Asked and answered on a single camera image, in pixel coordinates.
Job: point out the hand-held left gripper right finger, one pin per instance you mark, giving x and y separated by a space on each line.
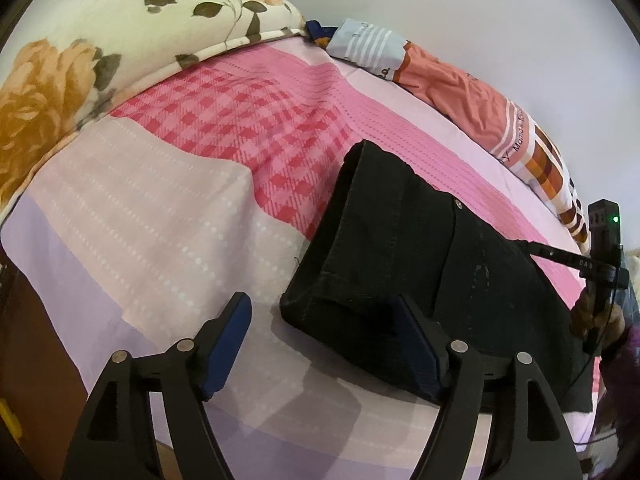
417 345

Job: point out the floral cream pillow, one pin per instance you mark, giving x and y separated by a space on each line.
150 25

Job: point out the person's right hand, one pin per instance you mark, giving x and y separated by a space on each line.
581 315

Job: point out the dark blue cloth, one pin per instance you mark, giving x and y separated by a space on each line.
315 27

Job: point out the yellow object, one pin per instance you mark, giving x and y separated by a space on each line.
10 422

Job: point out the brown wooden bed frame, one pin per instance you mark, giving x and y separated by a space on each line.
40 360

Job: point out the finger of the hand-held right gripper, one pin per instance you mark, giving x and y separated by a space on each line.
545 249

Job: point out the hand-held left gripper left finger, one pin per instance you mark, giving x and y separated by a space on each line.
227 345

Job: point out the light blue striped cloth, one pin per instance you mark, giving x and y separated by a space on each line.
360 42

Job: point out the pink checked bed sheet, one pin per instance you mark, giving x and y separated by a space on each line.
175 200

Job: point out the orange checked pillow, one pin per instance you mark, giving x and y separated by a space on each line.
460 90

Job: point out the black pants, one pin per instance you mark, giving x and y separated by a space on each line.
400 240

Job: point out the person's right forearm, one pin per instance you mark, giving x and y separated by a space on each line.
620 375

